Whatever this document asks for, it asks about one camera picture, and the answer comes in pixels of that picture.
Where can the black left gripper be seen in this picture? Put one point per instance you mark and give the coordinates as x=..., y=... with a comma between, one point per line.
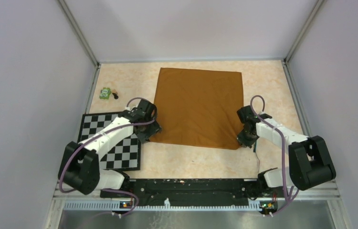
x=143, y=137

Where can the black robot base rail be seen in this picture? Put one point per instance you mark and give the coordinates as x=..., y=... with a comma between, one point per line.
x=233, y=192

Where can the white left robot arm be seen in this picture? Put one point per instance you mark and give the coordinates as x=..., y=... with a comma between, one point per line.
x=80, y=167

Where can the green toy block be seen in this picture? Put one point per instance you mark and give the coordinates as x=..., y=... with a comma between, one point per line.
x=105, y=93

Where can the brown satin napkin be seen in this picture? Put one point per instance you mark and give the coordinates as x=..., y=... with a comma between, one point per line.
x=198, y=107

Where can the small wooden black-tipped piece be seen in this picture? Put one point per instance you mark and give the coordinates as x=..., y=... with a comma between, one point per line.
x=115, y=94

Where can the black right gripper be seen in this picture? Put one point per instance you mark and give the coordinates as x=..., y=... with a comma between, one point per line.
x=244, y=142

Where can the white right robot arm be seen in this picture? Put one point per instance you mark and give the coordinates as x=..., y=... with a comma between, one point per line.
x=310, y=163

